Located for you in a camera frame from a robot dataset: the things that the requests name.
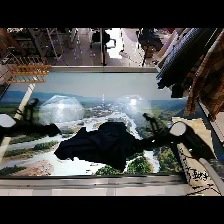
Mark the black garment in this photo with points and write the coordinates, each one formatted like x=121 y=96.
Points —
x=103 y=143

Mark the person's forearm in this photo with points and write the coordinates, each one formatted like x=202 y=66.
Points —
x=11 y=40

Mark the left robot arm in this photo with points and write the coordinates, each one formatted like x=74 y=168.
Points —
x=30 y=129

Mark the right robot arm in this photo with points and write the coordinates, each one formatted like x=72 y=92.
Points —
x=195 y=141

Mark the brown clothes hanger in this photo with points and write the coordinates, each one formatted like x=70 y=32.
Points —
x=30 y=69

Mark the cream printed garment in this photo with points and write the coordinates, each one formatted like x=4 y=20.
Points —
x=191 y=168

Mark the brown checked shirt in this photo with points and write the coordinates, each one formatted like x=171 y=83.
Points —
x=210 y=80

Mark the silver frame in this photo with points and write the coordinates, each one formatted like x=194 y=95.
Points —
x=83 y=182

